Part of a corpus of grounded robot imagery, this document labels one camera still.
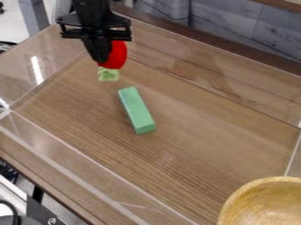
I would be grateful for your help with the green rectangular block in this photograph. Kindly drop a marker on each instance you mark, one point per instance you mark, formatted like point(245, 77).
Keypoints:
point(137, 110)

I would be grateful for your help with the red plush strawberry fruit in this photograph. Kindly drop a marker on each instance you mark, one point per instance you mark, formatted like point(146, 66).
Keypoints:
point(109, 71)

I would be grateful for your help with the wooden bowl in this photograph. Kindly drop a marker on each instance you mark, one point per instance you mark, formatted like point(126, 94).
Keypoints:
point(268, 201)

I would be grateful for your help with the black metal bracket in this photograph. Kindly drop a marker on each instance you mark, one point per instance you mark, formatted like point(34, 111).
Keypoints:
point(38, 215)

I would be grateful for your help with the grey table leg post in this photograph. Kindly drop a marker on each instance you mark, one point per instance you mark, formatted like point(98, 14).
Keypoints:
point(35, 15)

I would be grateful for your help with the clear acrylic tray enclosure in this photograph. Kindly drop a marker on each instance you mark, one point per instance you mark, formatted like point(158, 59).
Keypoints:
point(227, 111)

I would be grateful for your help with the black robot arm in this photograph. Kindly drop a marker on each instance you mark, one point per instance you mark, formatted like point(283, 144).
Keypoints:
point(97, 26)

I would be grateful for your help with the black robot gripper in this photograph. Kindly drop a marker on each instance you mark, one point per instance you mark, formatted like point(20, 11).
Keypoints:
point(114, 29)

